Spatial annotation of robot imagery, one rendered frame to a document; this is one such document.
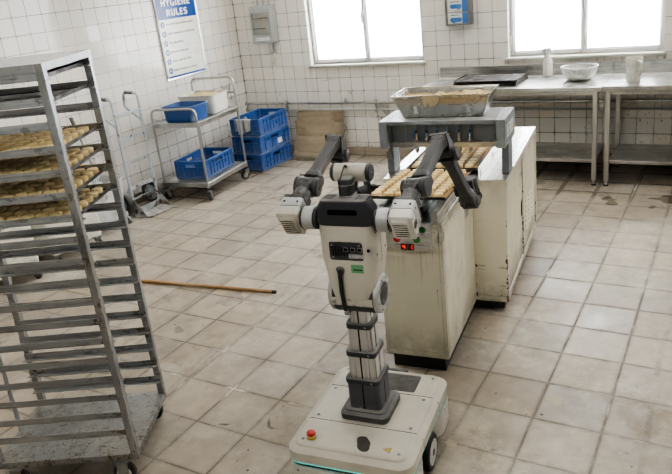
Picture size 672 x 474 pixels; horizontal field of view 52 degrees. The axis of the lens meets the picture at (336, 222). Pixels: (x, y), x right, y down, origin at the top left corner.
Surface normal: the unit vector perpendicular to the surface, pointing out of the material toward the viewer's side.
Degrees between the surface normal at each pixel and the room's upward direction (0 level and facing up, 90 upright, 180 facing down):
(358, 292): 90
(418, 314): 90
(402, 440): 0
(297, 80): 90
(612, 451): 0
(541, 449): 0
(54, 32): 90
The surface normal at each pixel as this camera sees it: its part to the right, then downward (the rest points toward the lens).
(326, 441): -0.11, -0.94
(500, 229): -0.38, 0.35
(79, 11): 0.87, 0.08
